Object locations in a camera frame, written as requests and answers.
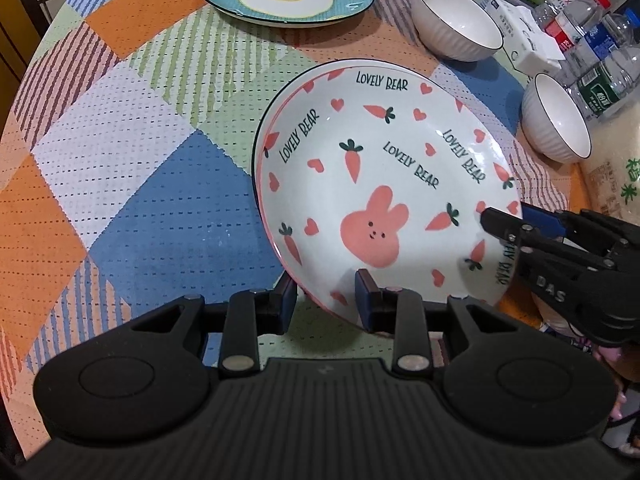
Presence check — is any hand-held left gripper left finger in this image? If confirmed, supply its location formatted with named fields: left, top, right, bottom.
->
left=131, top=271, right=301, bottom=380

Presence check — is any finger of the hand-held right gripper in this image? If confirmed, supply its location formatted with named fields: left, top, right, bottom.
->
left=520, top=202, right=640, bottom=259
left=480, top=207, right=618, bottom=274

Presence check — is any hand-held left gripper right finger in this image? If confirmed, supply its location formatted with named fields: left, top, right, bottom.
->
left=354, top=269, right=523, bottom=376

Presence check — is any white ribbed bowl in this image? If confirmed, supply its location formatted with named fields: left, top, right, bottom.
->
left=411, top=0, right=504, bottom=63
left=521, top=73, right=593, bottom=163

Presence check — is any white rabbit carrot plate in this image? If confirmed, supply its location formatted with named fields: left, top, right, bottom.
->
left=252, top=58, right=524, bottom=333

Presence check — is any vacuum packed rice bag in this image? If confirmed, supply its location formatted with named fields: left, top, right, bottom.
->
left=580, top=110, right=640, bottom=221

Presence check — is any green label water bottle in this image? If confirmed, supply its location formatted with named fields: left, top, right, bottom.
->
left=565, top=42, right=640, bottom=121

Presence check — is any white cardboard box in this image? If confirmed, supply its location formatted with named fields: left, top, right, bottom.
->
left=487, top=0, right=568, bottom=75

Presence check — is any red label water bottle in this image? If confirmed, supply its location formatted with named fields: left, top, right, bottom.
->
left=545, top=0, right=613, bottom=56

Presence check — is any blue label water bottle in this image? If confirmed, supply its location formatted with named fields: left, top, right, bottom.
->
left=565, top=10, right=636, bottom=81

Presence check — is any checked colourful tablecloth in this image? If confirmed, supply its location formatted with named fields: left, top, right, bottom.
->
left=0, top=0, right=576, bottom=456

